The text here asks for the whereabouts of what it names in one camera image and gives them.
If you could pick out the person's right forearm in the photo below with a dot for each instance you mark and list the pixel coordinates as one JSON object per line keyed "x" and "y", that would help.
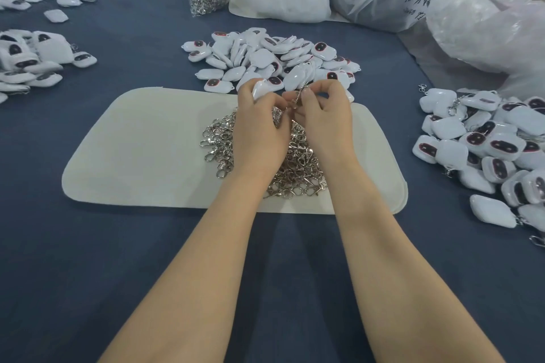
{"x": 396, "y": 273}

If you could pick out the cream felt work mat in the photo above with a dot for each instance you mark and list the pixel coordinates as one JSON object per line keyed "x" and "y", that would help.
{"x": 136, "y": 147}

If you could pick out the person's left hand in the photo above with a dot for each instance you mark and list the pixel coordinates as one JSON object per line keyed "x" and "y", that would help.
{"x": 260, "y": 135}

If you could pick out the crumpled clear plastic bag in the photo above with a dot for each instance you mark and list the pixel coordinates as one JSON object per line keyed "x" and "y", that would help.
{"x": 497, "y": 31}

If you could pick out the person's left forearm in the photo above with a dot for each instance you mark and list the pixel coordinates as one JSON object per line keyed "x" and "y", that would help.
{"x": 200, "y": 273}

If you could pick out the person's right hand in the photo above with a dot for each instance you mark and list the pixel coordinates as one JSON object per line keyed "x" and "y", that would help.
{"x": 328, "y": 129}

